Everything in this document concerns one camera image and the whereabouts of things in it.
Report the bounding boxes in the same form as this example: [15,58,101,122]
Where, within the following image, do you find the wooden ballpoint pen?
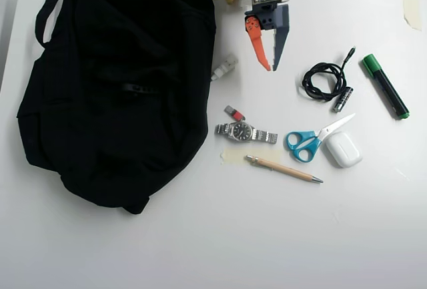
[246,154,324,184]

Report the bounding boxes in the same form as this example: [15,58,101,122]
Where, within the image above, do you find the red and silver USB stick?
[223,105,247,121]

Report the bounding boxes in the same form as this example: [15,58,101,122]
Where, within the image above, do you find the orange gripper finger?
[244,15,272,71]

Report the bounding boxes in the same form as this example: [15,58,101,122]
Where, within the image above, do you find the coiled black braided cable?
[300,45,358,101]

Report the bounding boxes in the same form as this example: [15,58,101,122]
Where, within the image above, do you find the blue handled scissors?
[285,112,356,164]

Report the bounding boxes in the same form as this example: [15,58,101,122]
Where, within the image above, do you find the black cylindrical battery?
[332,85,354,114]

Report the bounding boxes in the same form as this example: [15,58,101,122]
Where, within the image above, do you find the black fabric bag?
[15,0,217,216]

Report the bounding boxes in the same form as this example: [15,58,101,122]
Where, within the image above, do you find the white plug connector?
[210,53,240,81]

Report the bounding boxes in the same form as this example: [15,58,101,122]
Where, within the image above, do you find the silver steel wristwatch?
[213,120,279,145]

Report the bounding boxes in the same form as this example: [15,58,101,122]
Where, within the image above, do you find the green and black marker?
[362,53,411,121]

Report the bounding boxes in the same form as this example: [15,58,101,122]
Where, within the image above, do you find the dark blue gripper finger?
[260,3,291,73]

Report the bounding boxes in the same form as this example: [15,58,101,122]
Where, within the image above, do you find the white earbuds case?
[325,130,364,169]

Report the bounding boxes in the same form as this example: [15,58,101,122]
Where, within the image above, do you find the narrow beige masking tape strip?
[401,0,423,31]

